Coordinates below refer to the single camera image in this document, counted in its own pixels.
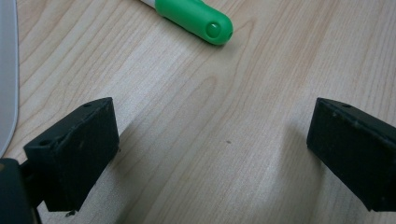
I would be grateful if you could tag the light green marker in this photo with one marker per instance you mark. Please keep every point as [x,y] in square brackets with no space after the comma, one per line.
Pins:
[193,17]

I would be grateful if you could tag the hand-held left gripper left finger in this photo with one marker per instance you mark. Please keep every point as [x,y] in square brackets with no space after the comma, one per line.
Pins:
[71,155]

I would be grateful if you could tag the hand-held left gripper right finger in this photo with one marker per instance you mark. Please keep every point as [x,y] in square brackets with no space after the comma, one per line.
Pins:
[351,149]

